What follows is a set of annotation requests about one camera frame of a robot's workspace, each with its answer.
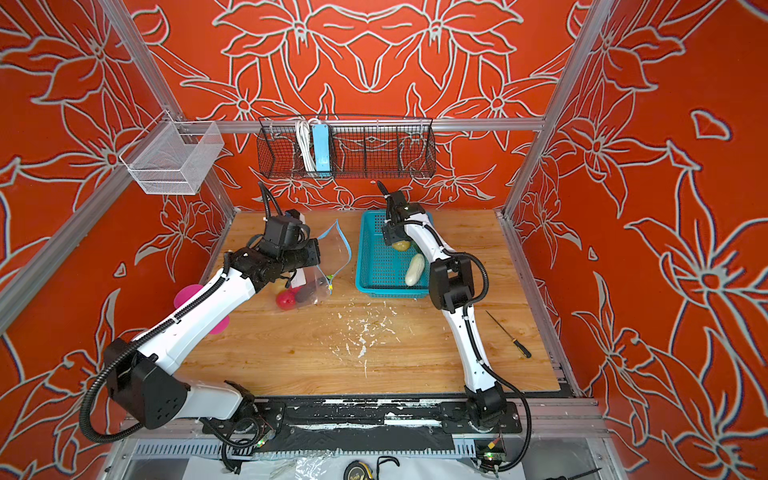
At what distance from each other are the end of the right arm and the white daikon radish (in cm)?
10

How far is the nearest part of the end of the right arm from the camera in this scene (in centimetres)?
79

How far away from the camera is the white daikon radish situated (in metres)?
0.97
